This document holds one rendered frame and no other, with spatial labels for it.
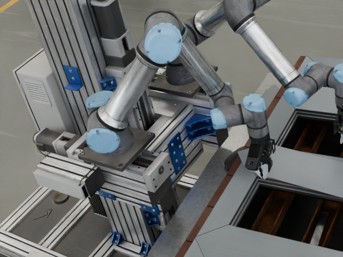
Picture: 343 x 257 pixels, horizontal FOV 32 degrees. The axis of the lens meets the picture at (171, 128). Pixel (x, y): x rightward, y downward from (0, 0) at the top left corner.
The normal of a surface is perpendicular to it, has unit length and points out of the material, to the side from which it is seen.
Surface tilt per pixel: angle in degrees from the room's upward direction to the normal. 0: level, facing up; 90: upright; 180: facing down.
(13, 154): 0
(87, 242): 0
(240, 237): 0
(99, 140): 95
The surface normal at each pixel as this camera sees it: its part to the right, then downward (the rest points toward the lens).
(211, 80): 0.34, 0.38
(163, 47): 0.12, 0.48
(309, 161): -0.21, -0.79
